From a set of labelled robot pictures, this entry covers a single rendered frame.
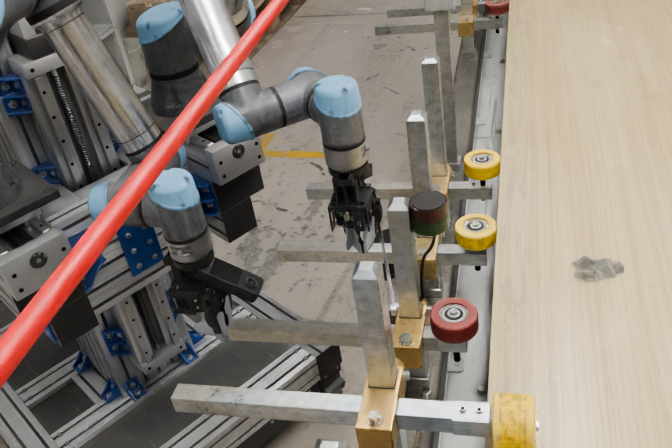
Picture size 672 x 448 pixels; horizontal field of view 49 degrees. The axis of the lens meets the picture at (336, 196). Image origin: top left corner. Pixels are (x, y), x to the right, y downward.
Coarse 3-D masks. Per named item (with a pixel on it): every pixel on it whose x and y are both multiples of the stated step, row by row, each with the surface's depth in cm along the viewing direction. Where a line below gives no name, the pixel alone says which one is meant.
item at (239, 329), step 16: (240, 320) 137; (256, 320) 137; (272, 320) 136; (288, 320) 135; (240, 336) 136; (256, 336) 135; (272, 336) 134; (288, 336) 134; (304, 336) 133; (320, 336) 132; (336, 336) 131; (352, 336) 130; (432, 336) 127; (464, 352) 126
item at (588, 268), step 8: (584, 256) 129; (576, 264) 130; (584, 264) 129; (592, 264) 128; (600, 264) 127; (608, 264) 129; (616, 264) 127; (576, 272) 128; (584, 272) 127; (592, 272) 126; (600, 272) 127; (608, 272) 126; (616, 272) 127; (584, 280) 127; (600, 280) 126
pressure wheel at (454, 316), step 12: (444, 300) 127; (456, 300) 126; (432, 312) 125; (444, 312) 125; (456, 312) 123; (468, 312) 124; (432, 324) 124; (444, 324) 122; (456, 324) 122; (468, 324) 121; (444, 336) 122; (456, 336) 122; (468, 336) 122; (456, 360) 129
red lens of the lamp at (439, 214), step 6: (420, 192) 120; (444, 204) 116; (414, 210) 116; (420, 210) 116; (432, 210) 115; (438, 210) 115; (444, 210) 116; (414, 216) 117; (420, 216) 116; (426, 216) 115; (432, 216) 115; (438, 216) 116; (444, 216) 117; (420, 222) 117; (426, 222) 116; (432, 222) 116
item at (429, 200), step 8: (424, 192) 119; (432, 192) 119; (416, 200) 118; (424, 200) 117; (432, 200) 117; (440, 200) 117; (416, 208) 116; (424, 208) 116; (432, 208) 115; (432, 240) 121; (424, 256) 124
